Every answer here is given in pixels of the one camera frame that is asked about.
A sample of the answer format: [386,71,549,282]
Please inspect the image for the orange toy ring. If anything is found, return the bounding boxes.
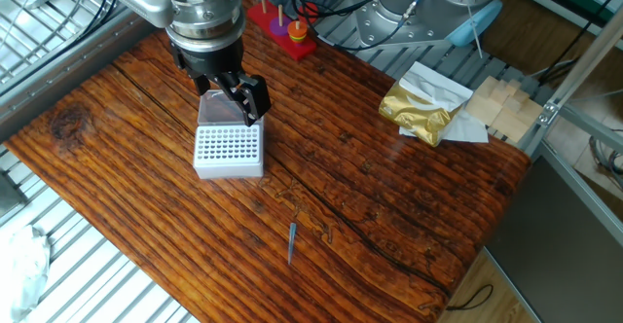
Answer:
[286,19,309,45]

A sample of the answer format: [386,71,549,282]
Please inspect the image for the gold foil bag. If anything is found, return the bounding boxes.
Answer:
[378,82,463,148]

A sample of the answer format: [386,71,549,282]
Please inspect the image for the black looped cables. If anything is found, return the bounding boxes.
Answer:
[0,0,121,89]

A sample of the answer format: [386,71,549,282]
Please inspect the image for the grey metal rail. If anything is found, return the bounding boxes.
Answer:
[0,9,165,142]

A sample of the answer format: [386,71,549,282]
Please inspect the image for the red toy ring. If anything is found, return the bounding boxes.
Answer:
[297,1,320,22]

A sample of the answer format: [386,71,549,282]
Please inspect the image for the wooden block stack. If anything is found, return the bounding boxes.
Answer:
[464,74,546,145]

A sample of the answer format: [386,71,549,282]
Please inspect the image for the white crumpled cloth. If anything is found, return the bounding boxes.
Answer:
[0,224,52,323]

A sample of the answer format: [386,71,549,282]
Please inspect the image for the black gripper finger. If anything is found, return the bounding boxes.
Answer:
[193,75,212,97]
[213,72,273,127]

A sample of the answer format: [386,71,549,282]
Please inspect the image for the grey floor cables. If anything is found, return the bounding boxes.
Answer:
[588,135,623,189]

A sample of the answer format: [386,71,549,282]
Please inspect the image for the purple toy ring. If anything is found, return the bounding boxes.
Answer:
[269,17,292,38]

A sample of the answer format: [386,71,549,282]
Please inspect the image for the white pipette tip holder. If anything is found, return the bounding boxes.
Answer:
[193,123,265,181]

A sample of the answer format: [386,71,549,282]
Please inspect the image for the dark grey metal plate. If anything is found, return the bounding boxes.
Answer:
[0,169,28,220]

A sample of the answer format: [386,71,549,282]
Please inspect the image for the thin black floor cord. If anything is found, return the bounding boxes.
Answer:
[445,283,495,312]

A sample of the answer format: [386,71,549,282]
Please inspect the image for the clear plastic holder lid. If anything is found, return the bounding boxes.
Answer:
[197,89,265,127]

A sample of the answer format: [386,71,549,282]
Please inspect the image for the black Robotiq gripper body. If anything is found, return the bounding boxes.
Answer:
[169,36,245,80]

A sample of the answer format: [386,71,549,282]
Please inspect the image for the aluminium frame post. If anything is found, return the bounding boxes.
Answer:
[518,6,623,246]

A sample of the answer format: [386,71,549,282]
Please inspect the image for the red ring stacking toy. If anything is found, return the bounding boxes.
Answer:
[245,0,318,62]

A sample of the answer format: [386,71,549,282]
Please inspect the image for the grey floor panel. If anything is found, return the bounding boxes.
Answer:
[486,156,623,323]

